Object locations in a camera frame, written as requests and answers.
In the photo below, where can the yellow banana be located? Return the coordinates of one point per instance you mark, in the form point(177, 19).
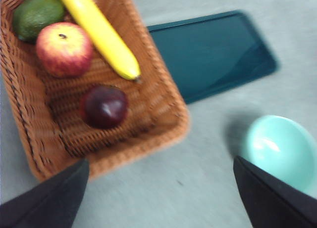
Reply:
point(99, 30)

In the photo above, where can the dark red plum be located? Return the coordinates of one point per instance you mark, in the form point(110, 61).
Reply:
point(105, 108)

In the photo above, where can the dark green rectangular tray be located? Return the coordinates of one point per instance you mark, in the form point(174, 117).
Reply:
point(213, 55)

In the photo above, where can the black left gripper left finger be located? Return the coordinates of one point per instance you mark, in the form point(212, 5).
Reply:
point(49, 203)

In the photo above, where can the brown wicker basket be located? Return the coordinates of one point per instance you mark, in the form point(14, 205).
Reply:
point(148, 119)

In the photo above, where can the red yellow apple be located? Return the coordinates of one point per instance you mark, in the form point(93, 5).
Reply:
point(64, 51)

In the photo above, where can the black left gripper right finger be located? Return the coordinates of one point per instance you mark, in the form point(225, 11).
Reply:
point(277, 205)

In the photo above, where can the teal ceramic bowl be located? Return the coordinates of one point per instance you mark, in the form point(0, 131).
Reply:
point(282, 144)

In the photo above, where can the green avocado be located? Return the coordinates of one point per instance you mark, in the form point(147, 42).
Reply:
point(37, 15)

